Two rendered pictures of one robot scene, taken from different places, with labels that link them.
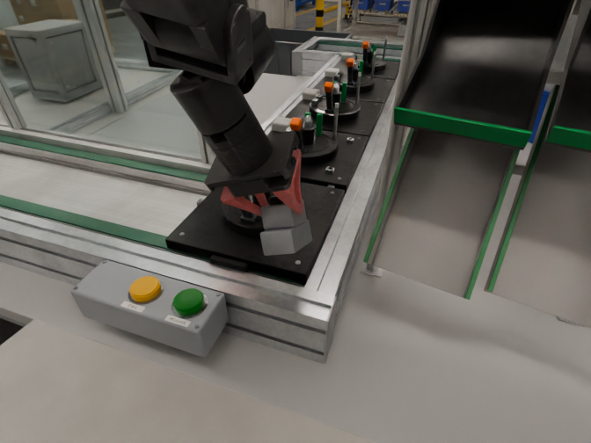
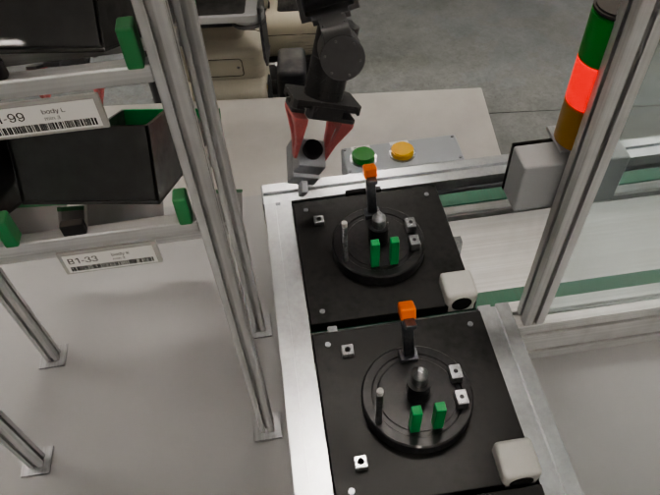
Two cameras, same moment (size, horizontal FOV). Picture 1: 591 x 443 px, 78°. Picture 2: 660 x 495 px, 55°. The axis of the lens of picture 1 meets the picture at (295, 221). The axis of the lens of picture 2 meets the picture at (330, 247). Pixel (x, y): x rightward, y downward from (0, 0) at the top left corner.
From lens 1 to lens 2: 114 cm
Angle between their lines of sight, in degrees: 89
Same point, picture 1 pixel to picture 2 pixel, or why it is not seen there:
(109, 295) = (422, 141)
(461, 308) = (161, 317)
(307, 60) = not seen: outside the picture
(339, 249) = (279, 247)
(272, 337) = not seen: hidden behind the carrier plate
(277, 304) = not seen: hidden behind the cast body
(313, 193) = (343, 300)
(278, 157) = (296, 89)
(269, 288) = (316, 190)
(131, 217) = (533, 231)
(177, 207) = (505, 263)
